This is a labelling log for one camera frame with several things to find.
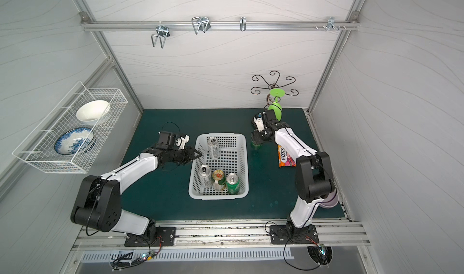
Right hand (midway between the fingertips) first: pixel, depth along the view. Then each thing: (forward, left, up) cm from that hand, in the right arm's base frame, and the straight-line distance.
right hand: (259, 134), depth 94 cm
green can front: (-27, +12, -1) cm, 29 cm away
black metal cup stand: (+19, 0, +18) cm, 26 cm away
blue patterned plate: (-23, +70, +23) cm, 77 cm away
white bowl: (-9, +71, +23) cm, 75 cm away
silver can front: (-24, +24, +3) cm, 34 cm away
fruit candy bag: (-8, -14, -10) cm, 19 cm away
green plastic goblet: (+10, -7, +20) cm, 23 cm away
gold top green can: (-26, +19, -1) cm, 32 cm away
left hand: (-14, +29, 0) cm, 32 cm away
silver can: (-7, +23, +3) cm, 25 cm away
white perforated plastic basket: (-9, +14, -12) cm, 20 cm away
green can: (-3, +1, -7) cm, 8 cm away
